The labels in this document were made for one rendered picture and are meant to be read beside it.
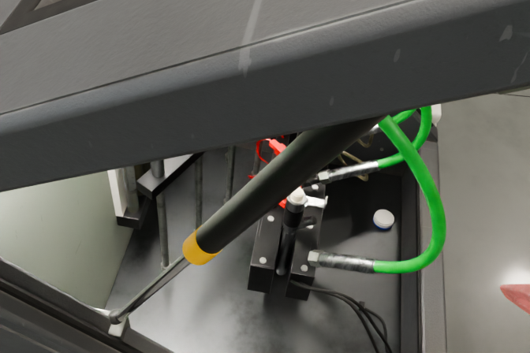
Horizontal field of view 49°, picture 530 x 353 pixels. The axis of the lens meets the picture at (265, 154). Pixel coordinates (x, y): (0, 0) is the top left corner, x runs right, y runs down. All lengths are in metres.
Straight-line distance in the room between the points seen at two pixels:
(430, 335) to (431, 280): 0.09
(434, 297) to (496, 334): 1.17
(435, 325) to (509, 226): 1.47
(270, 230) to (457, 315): 1.26
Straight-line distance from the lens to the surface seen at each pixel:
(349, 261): 0.73
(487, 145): 2.64
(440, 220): 0.61
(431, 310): 0.96
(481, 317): 2.14
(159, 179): 0.84
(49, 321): 0.47
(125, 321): 0.50
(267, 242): 0.93
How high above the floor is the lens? 1.76
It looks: 49 degrees down
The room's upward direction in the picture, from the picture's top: 8 degrees clockwise
